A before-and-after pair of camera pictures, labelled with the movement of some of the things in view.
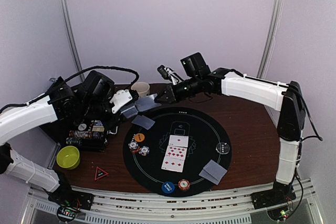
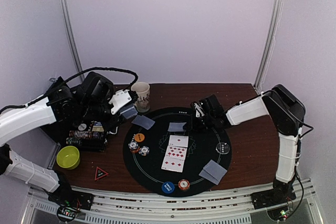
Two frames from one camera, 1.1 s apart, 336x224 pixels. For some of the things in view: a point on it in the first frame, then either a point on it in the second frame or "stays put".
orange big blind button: x=139 y=137 stays put
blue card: x=213 y=172 stays put
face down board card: x=146 y=102 to x=176 y=127
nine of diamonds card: x=176 y=152 stays put
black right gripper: x=170 y=95 to x=199 y=120
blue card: x=143 y=121 stays put
